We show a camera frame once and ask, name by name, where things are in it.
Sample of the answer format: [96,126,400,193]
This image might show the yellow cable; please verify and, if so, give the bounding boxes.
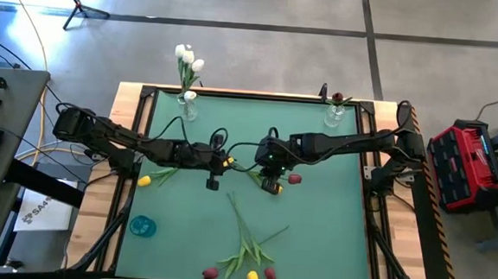
[0,0,107,173]

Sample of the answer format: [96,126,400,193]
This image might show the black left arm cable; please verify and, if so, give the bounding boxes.
[53,101,233,156]

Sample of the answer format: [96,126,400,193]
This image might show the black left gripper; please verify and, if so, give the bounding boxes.
[182,142,236,193]

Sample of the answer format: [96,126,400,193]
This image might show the teal glass vase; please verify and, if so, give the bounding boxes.
[128,213,158,239]

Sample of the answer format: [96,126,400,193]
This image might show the grey desk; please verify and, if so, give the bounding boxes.
[0,67,51,278]

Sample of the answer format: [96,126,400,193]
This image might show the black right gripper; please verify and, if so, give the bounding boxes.
[253,133,297,198]

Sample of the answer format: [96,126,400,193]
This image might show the small silver mounting plate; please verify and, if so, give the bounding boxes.
[361,165,379,182]

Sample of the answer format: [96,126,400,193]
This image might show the black tripod stand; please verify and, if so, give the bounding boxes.
[49,0,111,34]

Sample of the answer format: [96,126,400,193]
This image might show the green table mat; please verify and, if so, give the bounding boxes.
[114,89,385,279]

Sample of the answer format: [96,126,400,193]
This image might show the clear glass vase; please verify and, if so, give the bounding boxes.
[176,92,200,124]
[322,103,347,129]

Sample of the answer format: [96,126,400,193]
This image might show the red and black tool case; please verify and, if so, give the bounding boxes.
[422,116,498,216]

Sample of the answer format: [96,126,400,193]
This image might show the black beam hazard stripes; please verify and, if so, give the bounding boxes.
[386,104,473,279]

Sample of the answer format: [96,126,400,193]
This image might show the white paper sheet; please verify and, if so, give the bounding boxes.
[12,175,82,237]

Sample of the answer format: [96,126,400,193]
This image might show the black desk beam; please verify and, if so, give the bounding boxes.
[3,157,87,210]

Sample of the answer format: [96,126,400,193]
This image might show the small black floor object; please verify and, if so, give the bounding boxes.
[3,257,25,273]

